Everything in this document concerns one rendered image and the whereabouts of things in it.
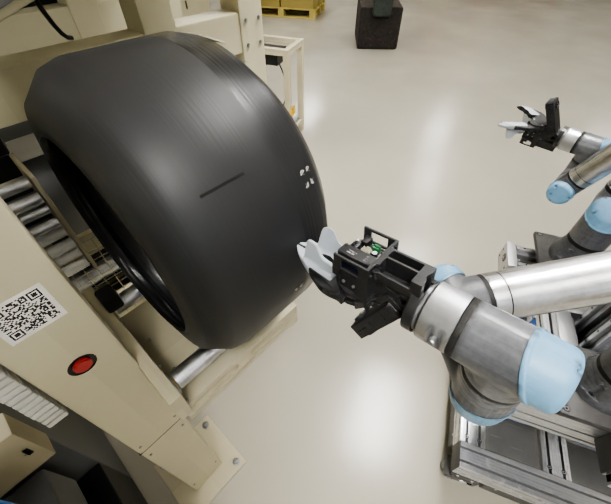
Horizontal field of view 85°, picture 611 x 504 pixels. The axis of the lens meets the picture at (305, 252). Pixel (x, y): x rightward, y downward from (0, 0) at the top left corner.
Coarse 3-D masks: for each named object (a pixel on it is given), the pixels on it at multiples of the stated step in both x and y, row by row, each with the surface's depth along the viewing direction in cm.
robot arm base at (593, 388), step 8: (592, 360) 86; (584, 368) 87; (592, 368) 85; (600, 368) 83; (584, 376) 86; (592, 376) 84; (600, 376) 83; (584, 384) 86; (592, 384) 84; (600, 384) 83; (608, 384) 81; (584, 392) 86; (592, 392) 85; (600, 392) 83; (608, 392) 81; (584, 400) 86; (592, 400) 84; (600, 400) 83; (608, 400) 82; (600, 408) 84; (608, 408) 83
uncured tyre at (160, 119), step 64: (64, 64) 43; (128, 64) 43; (192, 64) 46; (64, 128) 41; (128, 128) 39; (192, 128) 41; (256, 128) 46; (128, 192) 39; (192, 192) 40; (256, 192) 45; (320, 192) 54; (128, 256) 83; (192, 256) 42; (256, 256) 47; (192, 320) 51; (256, 320) 54
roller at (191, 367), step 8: (200, 352) 74; (208, 352) 74; (216, 352) 75; (184, 360) 73; (192, 360) 72; (200, 360) 73; (208, 360) 74; (176, 368) 71; (184, 368) 71; (192, 368) 72; (200, 368) 73; (176, 376) 70; (184, 376) 71; (192, 376) 72; (176, 384) 70; (184, 384) 71
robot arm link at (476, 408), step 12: (444, 360) 46; (456, 372) 43; (456, 384) 43; (468, 384) 39; (456, 396) 44; (468, 396) 40; (480, 396) 38; (456, 408) 45; (468, 408) 42; (480, 408) 40; (492, 408) 38; (504, 408) 38; (468, 420) 44; (480, 420) 42; (492, 420) 41
